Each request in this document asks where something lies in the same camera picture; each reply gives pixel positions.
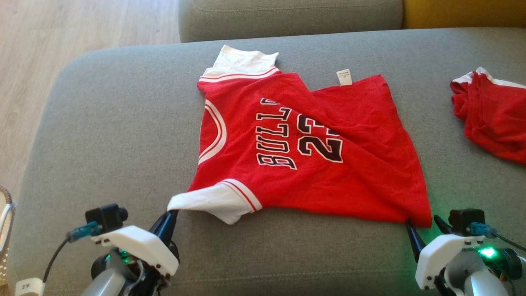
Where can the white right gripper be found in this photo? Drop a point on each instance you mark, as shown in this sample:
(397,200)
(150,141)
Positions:
(439,255)

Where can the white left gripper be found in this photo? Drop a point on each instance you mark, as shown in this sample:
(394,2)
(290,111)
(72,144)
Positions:
(139,246)

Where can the red basketball jersey white sleeves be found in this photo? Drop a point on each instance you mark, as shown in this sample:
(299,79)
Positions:
(328,176)

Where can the red shorts white trim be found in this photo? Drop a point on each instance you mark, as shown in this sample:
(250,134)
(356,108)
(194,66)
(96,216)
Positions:
(497,119)

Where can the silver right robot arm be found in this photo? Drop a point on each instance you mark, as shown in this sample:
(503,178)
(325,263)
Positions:
(481,275)

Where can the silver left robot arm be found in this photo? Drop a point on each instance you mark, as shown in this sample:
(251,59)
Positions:
(102,283)

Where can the large grey sofa ottoman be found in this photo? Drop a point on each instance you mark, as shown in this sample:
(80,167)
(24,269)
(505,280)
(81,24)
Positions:
(123,123)

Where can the cream perforated laundry basket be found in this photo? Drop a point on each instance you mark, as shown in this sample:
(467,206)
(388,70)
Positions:
(5,230)

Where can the yellow sofa back cushion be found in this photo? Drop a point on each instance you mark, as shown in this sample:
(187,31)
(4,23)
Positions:
(464,12)

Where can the grey sofa seat cushion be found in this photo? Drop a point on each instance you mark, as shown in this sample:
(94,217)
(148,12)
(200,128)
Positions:
(287,20)

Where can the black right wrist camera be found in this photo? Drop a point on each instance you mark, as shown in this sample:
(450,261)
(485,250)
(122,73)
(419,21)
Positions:
(464,220)

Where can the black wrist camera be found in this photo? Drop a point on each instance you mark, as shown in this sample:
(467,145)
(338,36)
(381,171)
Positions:
(104,218)
(464,220)

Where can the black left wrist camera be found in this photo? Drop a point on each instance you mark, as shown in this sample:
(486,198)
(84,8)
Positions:
(104,218)

